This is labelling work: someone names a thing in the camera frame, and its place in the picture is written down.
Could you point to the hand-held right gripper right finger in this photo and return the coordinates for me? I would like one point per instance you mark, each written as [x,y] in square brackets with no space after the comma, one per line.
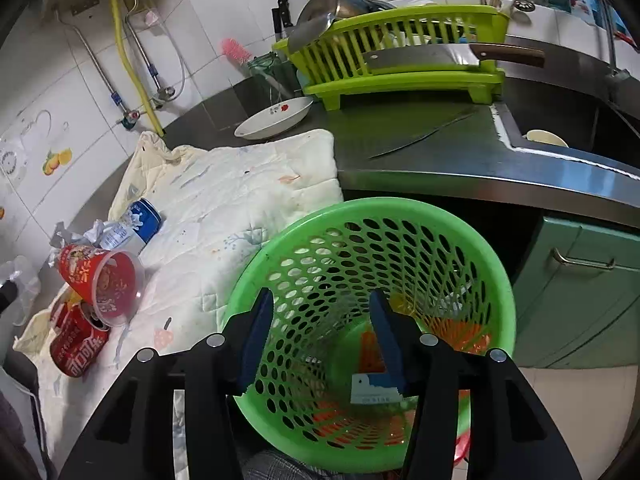
[387,345]

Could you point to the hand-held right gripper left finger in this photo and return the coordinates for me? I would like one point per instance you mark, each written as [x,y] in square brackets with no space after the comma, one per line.
[257,340]

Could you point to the white and blue card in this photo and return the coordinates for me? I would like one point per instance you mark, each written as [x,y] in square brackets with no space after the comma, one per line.
[370,392]

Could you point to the orange snack packet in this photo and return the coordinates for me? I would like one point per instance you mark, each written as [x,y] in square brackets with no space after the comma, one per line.
[465,337]

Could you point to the green perforated plastic basket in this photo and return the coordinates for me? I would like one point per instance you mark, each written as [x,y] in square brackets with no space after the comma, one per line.
[380,207]

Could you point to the blue and white milk can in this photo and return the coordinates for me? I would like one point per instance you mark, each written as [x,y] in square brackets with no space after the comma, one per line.
[137,222]

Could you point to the red soda can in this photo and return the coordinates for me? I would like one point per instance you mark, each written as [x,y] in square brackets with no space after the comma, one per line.
[75,345]

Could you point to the red instant noodle cup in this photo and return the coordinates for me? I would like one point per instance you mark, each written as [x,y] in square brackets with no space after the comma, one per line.
[85,270]

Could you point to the white paper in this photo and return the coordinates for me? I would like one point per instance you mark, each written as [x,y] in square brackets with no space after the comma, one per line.
[95,232]

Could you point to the grey checked cloth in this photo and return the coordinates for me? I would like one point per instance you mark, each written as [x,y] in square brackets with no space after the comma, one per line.
[280,465]

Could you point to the cream quilted blanket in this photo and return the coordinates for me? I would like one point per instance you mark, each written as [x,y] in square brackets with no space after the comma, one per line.
[215,210]

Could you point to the green cabinet door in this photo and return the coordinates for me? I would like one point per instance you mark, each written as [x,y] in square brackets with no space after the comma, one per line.
[575,310]

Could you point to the slim steel kitchen knife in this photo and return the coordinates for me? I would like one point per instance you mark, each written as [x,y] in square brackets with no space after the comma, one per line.
[425,135]

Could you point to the white plate with flower print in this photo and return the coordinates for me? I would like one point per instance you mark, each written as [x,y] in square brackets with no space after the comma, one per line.
[272,117]

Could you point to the clear plastic bag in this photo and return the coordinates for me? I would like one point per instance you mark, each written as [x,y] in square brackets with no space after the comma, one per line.
[22,272]

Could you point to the green plastic dish rack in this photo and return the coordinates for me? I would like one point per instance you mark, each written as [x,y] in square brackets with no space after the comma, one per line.
[400,87]

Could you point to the white bowl in sink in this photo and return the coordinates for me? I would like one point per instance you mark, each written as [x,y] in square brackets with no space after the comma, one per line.
[545,137]

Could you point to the green translucent utensil holder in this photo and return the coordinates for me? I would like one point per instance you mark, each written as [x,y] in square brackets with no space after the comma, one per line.
[265,67]

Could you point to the steel sink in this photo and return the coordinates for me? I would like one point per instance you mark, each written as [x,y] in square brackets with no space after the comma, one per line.
[560,110]

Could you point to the pink bottle brush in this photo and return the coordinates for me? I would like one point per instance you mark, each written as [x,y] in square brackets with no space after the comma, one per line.
[234,49]

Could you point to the metal water pipe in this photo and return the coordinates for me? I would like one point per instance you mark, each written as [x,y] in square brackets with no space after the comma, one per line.
[97,72]
[145,55]

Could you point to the steel scoop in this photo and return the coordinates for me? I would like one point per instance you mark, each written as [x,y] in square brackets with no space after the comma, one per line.
[310,32]

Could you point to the steel pot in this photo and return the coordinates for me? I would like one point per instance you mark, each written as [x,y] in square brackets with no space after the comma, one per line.
[345,5]

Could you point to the chrome faucet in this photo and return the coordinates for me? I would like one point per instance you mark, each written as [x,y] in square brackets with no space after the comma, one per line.
[611,45]

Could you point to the orange fruit wall sticker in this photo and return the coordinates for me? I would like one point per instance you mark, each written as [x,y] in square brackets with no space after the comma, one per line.
[55,160]

